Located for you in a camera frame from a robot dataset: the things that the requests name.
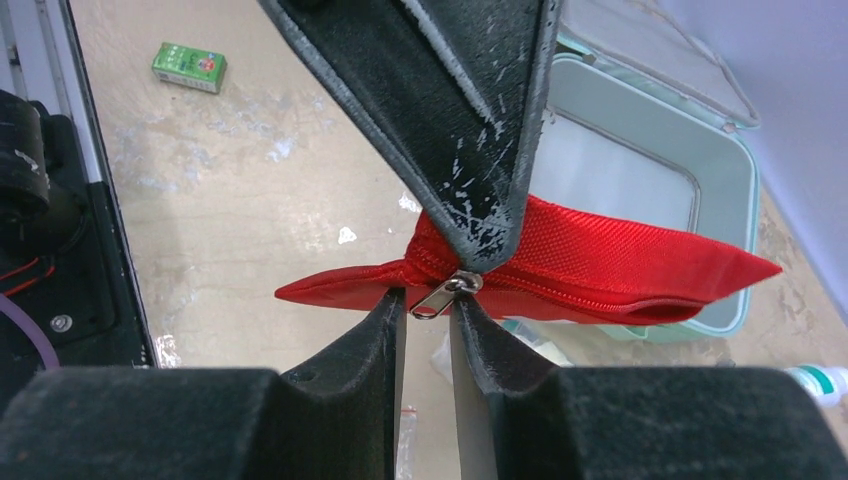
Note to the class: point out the mint green storage case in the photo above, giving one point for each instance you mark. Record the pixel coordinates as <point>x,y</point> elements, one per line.
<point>642,123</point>

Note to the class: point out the small green packet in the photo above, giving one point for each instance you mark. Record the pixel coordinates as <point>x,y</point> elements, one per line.
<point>190,67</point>

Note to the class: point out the red first aid pouch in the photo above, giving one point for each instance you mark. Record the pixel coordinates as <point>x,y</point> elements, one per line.
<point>569,266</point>

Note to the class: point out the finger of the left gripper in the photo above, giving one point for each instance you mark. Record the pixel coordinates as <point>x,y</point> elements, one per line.
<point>450,93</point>

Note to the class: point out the black metal base frame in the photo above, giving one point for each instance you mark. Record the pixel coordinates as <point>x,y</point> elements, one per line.
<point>64,260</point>

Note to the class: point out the white plastic bottle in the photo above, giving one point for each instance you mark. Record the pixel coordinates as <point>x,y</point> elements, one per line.
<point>826,385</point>

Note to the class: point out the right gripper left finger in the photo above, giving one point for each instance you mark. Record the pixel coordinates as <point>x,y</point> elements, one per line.
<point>334,416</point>

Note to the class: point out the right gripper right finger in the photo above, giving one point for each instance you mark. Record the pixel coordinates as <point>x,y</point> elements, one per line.
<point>520,416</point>

